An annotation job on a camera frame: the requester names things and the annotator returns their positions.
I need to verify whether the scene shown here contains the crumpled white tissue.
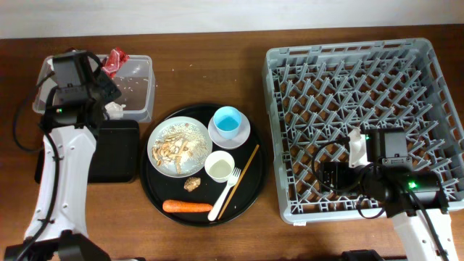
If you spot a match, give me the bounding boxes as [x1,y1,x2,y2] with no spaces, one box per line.
[104,101,126,120]

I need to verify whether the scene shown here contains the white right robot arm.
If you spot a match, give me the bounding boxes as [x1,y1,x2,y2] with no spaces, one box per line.
[316,162,458,260]

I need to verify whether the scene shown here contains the clear plastic waste bin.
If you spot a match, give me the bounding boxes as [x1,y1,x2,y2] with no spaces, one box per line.
[32,55,156,123]

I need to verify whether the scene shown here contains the white plastic fork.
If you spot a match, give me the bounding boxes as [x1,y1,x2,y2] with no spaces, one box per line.
[207,167,241,221]

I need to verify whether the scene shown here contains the wooden chopstick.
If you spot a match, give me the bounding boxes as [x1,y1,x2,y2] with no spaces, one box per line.
[217,144,260,220]

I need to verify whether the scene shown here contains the red snack wrapper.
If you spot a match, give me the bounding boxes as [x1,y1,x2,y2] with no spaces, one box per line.
[102,47,130,78]

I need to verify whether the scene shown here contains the white plastic cup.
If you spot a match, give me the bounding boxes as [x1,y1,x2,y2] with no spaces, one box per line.
[204,151,235,183]

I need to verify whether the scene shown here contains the round black tray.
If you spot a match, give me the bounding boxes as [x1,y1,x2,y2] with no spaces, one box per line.
[140,125,270,227]

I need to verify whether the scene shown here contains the grey plate with food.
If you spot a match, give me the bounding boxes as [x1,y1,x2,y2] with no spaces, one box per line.
[146,116,212,178]

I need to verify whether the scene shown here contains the brown food scrap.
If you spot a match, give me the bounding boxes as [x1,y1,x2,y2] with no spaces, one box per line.
[184,177,201,192]

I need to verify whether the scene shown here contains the orange carrot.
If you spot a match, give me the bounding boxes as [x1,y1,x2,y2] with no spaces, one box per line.
[162,199,213,213]

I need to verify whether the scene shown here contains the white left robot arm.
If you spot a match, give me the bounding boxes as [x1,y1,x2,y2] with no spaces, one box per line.
[4,69,120,260]

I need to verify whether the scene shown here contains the grey dishwasher rack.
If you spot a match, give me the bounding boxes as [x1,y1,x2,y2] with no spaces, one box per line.
[262,38,463,225]

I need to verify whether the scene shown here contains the rectangular black tray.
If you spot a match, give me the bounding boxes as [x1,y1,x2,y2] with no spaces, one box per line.
[34,120,141,185]

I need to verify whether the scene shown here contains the light blue plastic cup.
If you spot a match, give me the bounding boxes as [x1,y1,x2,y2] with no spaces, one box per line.
[213,106,241,139]

